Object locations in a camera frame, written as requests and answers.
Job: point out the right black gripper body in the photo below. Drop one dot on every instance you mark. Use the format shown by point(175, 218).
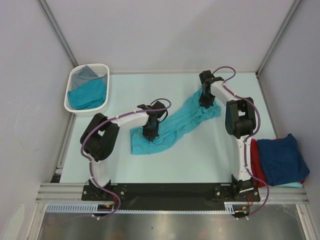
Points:
point(206, 99)

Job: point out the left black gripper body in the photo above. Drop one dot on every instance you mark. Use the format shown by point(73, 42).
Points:
point(151, 132)

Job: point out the light teal polo shirt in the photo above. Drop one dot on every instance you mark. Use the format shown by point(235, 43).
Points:
point(174, 127)

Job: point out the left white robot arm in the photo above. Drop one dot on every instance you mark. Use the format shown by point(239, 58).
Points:
point(100, 136)

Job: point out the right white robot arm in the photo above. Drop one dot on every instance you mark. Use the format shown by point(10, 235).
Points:
point(240, 123)

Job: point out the teal shirt in basket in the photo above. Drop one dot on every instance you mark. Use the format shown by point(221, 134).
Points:
point(88, 96)

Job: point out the white plastic laundry basket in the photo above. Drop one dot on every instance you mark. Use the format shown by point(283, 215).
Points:
point(103, 72)

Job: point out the grey shirt in basket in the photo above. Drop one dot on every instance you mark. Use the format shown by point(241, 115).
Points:
point(83, 76)

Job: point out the red folded shirt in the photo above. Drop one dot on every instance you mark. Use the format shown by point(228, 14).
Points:
point(257, 170)

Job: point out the navy blue folded shirt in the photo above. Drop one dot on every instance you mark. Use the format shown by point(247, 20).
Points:
point(281, 161)

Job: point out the white slotted cable duct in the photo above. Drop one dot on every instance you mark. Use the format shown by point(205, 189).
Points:
point(106, 208)

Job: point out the aluminium frame rail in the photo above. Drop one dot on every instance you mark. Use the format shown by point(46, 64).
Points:
point(72, 193)

